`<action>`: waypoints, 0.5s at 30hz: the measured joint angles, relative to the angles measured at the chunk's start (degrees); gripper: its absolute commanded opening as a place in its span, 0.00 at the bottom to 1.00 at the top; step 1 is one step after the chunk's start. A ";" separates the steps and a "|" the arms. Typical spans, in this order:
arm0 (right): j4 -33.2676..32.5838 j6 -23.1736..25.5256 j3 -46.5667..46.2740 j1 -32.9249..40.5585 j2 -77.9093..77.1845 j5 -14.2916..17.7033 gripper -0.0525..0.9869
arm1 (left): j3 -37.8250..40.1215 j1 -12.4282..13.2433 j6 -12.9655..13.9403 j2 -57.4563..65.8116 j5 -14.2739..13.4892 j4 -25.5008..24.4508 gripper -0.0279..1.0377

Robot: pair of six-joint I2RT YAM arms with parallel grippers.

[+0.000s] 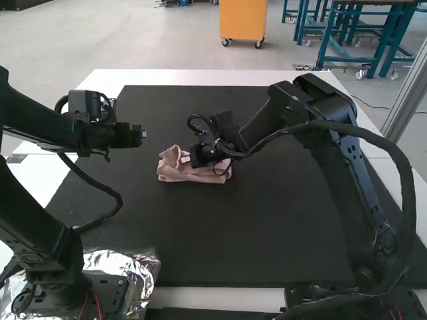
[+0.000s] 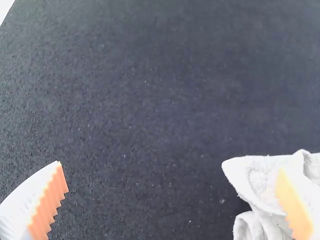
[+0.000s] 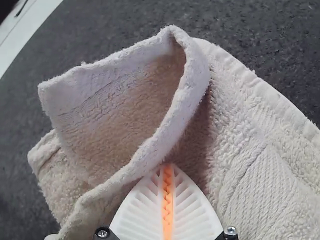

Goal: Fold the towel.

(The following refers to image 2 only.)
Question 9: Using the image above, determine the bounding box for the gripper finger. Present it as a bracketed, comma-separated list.
[274, 167, 320, 240]
[0, 160, 70, 240]

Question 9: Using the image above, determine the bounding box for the pale towel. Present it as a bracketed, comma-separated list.
[221, 148, 320, 240]

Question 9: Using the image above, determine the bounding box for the black mat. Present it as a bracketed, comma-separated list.
[0, 0, 320, 240]

